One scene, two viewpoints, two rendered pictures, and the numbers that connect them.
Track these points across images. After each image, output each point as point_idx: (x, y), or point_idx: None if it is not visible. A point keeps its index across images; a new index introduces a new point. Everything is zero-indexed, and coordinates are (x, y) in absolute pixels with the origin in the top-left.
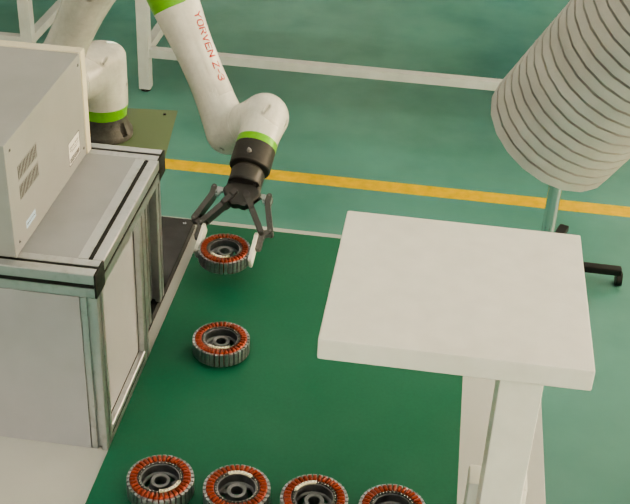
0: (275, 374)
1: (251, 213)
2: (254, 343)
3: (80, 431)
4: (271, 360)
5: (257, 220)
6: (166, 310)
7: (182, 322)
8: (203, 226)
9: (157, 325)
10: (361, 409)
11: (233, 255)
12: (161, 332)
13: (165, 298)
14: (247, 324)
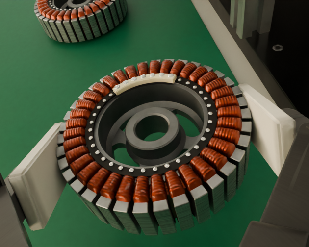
0: (5, 21)
1: (25, 246)
2: (42, 47)
3: None
4: (12, 35)
5: None
6: (219, 44)
7: (172, 34)
8: (276, 114)
9: (208, 16)
10: None
11: (104, 99)
12: (190, 8)
13: (246, 65)
14: (62, 73)
